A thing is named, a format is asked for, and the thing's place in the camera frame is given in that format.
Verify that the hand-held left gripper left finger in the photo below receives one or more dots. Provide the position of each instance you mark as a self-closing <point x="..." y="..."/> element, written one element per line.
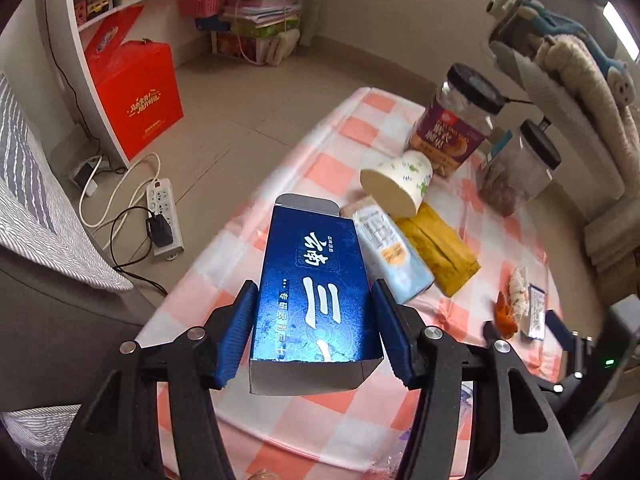
<point x="237" y="330"/>

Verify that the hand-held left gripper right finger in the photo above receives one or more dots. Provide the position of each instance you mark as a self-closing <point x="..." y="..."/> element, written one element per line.
<point x="395" y="330"/>

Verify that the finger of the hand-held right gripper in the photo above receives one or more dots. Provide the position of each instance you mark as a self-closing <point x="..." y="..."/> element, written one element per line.
<point x="557" y="330"/>

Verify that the blue cardboard box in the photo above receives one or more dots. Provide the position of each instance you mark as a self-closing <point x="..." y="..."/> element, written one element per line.
<point x="310" y="300"/>

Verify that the yellow paper packet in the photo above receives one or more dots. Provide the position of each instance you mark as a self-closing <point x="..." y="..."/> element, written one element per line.
<point x="440" y="250"/>

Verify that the leaf print paper cup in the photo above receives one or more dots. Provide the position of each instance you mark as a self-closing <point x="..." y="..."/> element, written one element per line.
<point x="400" y="180"/>

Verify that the small blue card box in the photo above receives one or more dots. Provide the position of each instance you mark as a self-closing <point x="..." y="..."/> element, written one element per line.
<point x="535" y="310"/>

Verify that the orange peel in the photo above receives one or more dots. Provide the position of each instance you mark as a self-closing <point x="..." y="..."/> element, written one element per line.
<point x="505" y="317"/>

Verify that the light blue drink carton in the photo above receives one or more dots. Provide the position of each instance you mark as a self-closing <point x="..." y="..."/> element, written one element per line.
<point x="395" y="255"/>

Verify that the black plug charger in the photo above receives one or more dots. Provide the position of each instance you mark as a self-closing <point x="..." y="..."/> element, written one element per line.
<point x="159" y="231"/>

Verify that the white power strip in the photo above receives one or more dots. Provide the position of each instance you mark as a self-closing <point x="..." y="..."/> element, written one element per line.
<point x="162" y="200"/>

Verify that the clear jar with black lid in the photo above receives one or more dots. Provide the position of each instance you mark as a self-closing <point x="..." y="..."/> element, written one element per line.
<point x="520" y="170"/>

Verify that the checked orange white tablecloth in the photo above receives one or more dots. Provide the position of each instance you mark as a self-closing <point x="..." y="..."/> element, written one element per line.
<point x="310" y="170"/>

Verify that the purple label snack jar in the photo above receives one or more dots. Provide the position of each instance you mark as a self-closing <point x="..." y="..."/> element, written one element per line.
<point x="445" y="135"/>

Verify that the grey office chair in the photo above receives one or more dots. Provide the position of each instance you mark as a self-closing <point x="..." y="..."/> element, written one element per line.
<point x="545" y="95"/>

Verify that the cream fleece blanket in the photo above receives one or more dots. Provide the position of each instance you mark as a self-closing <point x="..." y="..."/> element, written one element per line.
<point x="590" y="90"/>

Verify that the grey striped blanket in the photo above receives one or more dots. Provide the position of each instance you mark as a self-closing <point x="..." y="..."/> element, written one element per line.
<point x="30" y="200"/>

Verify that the red gift box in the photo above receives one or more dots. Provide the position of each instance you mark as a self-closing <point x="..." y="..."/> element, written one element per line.
<point x="140" y="105"/>

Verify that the cream plush slippers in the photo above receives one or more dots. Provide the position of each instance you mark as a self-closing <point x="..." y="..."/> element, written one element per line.
<point x="282" y="45"/>

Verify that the blue plush toy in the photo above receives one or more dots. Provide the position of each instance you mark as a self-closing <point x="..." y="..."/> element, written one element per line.
<point x="565" y="25"/>

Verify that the stack of books and papers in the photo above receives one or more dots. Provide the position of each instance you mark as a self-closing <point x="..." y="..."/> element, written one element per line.
<point x="260" y="12"/>

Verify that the red gift bag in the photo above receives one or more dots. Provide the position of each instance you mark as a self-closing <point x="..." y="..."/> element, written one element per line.
<point x="112" y="30"/>

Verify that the pink plastic basket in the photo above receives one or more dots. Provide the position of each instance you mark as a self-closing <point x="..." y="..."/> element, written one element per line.
<point x="202" y="4"/>

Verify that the white shelf unit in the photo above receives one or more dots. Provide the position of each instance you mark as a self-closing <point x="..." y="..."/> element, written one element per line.
<point x="75" y="35"/>

